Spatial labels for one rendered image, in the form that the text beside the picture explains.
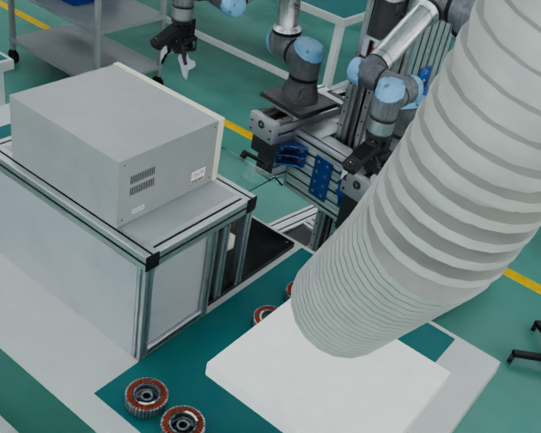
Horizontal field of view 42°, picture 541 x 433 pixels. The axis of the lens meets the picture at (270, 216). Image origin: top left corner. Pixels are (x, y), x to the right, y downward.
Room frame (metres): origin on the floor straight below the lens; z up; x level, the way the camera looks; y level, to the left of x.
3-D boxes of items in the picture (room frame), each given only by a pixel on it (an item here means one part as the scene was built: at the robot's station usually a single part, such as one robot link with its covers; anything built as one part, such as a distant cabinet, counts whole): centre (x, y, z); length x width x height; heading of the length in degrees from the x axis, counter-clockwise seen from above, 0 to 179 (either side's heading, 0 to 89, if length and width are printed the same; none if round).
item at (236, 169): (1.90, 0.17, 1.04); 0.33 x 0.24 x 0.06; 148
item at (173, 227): (1.71, 0.45, 1.09); 0.68 x 0.44 x 0.05; 58
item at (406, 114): (2.30, -0.41, 1.20); 0.13 x 0.12 x 0.14; 58
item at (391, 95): (1.81, -0.25, 1.45); 0.09 x 0.08 x 0.11; 148
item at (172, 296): (1.47, 0.22, 0.91); 0.28 x 0.03 x 0.32; 148
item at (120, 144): (1.72, 0.47, 1.22); 0.44 x 0.39 x 0.20; 58
